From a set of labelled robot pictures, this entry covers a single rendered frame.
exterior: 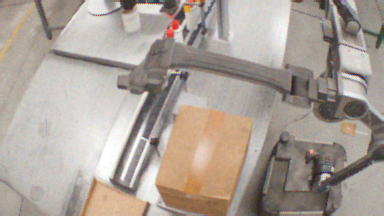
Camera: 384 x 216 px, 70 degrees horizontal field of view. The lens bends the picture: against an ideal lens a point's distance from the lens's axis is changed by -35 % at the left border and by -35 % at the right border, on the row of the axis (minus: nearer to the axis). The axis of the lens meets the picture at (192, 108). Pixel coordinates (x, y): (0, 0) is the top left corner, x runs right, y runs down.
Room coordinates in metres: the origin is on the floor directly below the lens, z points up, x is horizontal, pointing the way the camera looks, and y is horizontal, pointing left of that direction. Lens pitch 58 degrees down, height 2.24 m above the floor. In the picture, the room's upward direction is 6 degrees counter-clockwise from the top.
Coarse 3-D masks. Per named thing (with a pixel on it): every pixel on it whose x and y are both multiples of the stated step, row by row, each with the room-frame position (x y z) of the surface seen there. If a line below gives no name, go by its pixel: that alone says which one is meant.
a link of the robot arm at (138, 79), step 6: (144, 60) 0.67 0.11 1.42; (138, 66) 0.74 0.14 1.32; (144, 66) 0.65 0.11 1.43; (132, 72) 0.81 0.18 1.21; (138, 72) 0.70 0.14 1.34; (132, 78) 0.77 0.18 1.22; (138, 78) 0.72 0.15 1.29; (144, 78) 0.62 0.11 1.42; (150, 78) 0.59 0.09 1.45; (156, 78) 0.59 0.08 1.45; (132, 84) 0.77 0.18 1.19; (138, 84) 0.76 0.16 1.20; (144, 84) 0.76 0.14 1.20
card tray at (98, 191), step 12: (96, 180) 0.57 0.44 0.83; (96, 192) 0.51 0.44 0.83; (108, 192) 0.52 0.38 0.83; (120, 192) 0.52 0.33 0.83; (84, 204) 0.44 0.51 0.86; (96, 204) 0.45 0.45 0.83; (108, 204) 0.46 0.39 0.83; (120, 204) 0.46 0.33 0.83; (132, 204) 0.46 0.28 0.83; (144, 204) 0.45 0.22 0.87
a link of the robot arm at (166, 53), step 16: (160, 48) 0.62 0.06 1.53; (176, 48) 0.60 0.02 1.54; (192, 48) 0.60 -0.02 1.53; (160, 64) 0.57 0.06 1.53; (176, 64) 0.57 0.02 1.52; (192, 64) 0.57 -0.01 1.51; (208, 64) 0.57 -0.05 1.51; (224, 64) 0.57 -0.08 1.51; (240, 64) 0.57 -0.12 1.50; (256, 64) 0.57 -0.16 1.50; (288, 64) 0.58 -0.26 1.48; (240, 80) 0.56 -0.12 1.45; (256, 80) 0.54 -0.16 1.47; (272, 80) 0.54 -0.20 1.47; (288, 80) 0.54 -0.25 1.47; (288, 96) 0.50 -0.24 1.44
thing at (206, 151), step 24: (192, 120) 0.66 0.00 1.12; (216, 120) 0.65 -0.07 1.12; (240, 120) 0.64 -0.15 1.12; (168, 144) 0.59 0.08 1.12; (192, 144) 0.58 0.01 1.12; (216, 144) 0.57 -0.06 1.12; (240, 144) 0.56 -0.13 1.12; (168, 168) 0.50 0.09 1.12; (192, 168) 0.49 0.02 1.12; (216, 168) 0.48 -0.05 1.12; (240, 168) 0.48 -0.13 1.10; (168, 192) 0.43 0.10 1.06; (192, 192) 0.41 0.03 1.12; (216, 192) 0.40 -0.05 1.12
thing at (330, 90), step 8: (336, 72) 0.53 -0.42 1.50; (320, 80) 0.52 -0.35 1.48; (328, 80) 0.51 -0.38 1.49; (336, 80) 0.51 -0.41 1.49; (320, 88) 0.50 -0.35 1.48; (328, 88) 0.49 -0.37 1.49; (336, 88) 0.48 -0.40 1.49; (320, 96) 0.48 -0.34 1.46; (328, 96) 0.47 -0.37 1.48; (336, 96) 0.46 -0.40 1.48; (328, 104) 0.46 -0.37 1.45; (336, 104) 0.45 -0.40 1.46
